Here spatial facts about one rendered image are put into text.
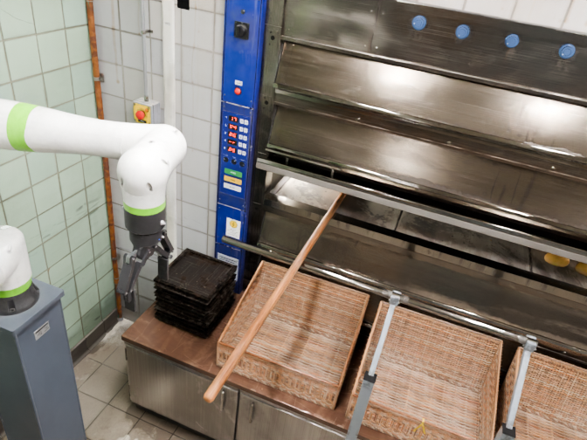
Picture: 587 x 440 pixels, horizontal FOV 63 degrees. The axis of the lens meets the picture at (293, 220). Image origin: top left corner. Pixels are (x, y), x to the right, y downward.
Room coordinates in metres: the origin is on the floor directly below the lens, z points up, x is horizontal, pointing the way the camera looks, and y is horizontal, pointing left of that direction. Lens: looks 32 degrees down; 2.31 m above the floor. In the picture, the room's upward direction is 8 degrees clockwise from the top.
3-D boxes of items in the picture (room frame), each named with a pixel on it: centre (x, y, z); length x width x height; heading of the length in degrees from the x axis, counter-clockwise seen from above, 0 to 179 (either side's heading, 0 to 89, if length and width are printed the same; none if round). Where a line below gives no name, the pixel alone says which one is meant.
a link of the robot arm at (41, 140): (1.05, 0.46, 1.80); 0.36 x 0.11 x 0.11; 88
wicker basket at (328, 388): (1.60, -0.08, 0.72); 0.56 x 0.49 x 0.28; 75
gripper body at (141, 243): (0.92, 0.34, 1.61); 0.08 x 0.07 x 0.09; 162
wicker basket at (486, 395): (1.42, -0.65, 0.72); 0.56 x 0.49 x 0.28; 74
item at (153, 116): (2.08, 0.74, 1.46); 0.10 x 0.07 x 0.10; 73
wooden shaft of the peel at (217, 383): (1.63, -0.09, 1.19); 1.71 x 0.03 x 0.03; 163
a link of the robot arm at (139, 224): (0.92, 0.34, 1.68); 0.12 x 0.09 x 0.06; 72
